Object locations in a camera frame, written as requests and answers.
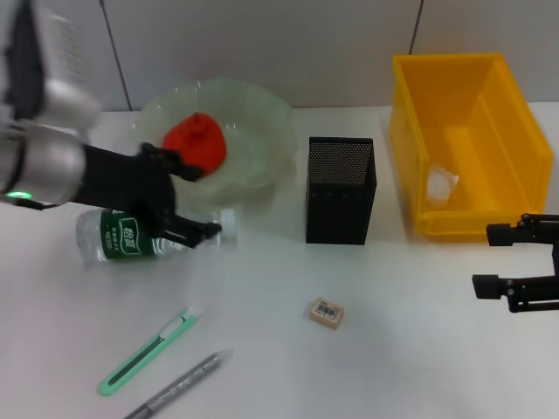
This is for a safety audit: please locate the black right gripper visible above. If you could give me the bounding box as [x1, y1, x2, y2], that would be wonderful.
[472, 212, 559, 313]

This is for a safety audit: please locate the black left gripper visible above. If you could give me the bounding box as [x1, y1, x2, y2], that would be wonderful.
[80, 141, 224, 250]

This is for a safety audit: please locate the clear green-label water bottle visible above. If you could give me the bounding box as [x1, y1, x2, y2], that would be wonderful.
[74, 207, 239, 267]

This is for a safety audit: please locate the white paper ball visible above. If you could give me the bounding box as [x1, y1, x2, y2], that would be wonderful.
[425, 163, 460, 206]

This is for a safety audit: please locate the mint green utility knife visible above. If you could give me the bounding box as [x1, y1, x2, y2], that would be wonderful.
[98, 305, 204, 397]

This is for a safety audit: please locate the pale green glass fruit plate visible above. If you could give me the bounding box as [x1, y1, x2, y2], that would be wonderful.
[132, 77, 298, 206]

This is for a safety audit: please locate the black mesh pen holder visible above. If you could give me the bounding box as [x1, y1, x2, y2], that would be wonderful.
[304, 135, 379, 245]

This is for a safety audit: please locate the beige eraser with barcode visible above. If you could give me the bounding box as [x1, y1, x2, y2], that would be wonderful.
[307, 296, 346, 331]

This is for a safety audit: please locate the grey pen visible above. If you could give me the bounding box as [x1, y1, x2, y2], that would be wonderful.
[123, 347, 235, 419]

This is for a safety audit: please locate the yellow plastic bin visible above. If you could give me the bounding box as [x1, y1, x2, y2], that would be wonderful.
[388, 52, 556, 244]

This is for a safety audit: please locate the left wrist cable with connector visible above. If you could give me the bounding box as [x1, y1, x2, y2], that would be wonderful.
[12, 198, 60, 211]

